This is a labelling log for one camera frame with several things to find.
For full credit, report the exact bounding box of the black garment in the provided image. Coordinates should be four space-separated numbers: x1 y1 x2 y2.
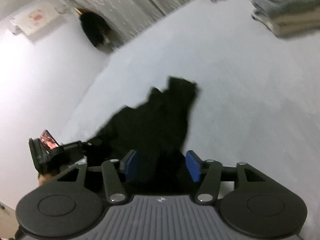
86 77 198 196

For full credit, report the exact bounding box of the left hand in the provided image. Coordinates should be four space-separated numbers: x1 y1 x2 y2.
37 173 56 186

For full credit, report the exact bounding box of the white wall air conditioner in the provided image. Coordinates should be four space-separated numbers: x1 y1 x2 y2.
6 1 67 44

